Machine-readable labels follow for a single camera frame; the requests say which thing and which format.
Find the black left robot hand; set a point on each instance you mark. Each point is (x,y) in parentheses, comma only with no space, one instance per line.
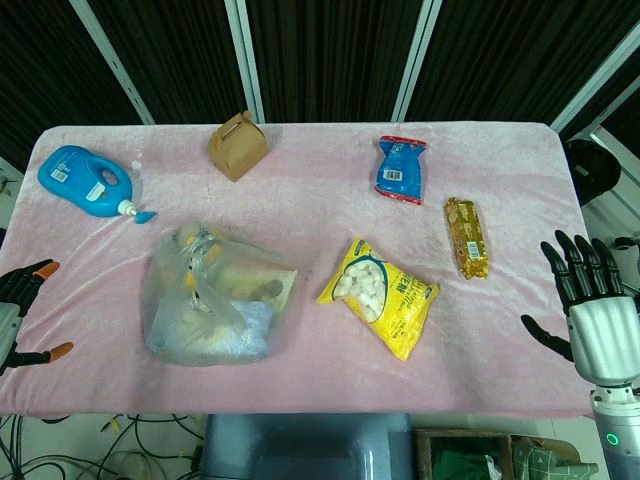
(9,320)

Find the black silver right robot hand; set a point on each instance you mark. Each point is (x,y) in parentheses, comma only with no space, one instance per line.
(602,335)

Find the clear plastic bag with items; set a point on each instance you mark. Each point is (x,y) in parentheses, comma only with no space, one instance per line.
(220,310)

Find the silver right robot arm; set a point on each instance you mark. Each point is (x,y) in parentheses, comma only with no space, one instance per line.
(617,435)

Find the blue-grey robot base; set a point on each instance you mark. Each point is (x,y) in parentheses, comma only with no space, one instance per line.
(305,450)

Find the yellow rock sugar bag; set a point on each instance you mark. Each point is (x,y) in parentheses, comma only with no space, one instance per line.
(385,305)

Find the patterned grey-green cloth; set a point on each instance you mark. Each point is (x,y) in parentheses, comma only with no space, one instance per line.
(545,462)

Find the blue detergent bottle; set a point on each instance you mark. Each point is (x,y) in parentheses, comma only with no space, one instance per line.
(75,180)

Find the black round stool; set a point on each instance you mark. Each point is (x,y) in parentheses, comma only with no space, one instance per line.
(595,170)

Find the gold biscuit packet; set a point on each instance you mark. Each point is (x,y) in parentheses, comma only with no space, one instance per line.
(467,235)

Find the green cloth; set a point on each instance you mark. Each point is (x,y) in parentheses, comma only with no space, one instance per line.
(460,462)

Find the brown wooden crate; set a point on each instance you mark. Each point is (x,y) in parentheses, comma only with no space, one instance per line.
(422,455)

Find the blue red snack packet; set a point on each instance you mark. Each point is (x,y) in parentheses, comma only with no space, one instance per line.
(400,170)

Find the brown cardboard gable box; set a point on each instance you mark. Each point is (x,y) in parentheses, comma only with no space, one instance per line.
(237,150)

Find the black curtain panel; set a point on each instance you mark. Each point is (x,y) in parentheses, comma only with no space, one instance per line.
(510,55)
(330,55)
(180,55)

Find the pink velvet tablecloth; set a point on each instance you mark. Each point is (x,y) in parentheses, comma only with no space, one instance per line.
(310,210)

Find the white frame post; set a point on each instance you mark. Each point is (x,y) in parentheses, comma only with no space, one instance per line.
(595,70)
(245,55)
(412,60)
(112,60)

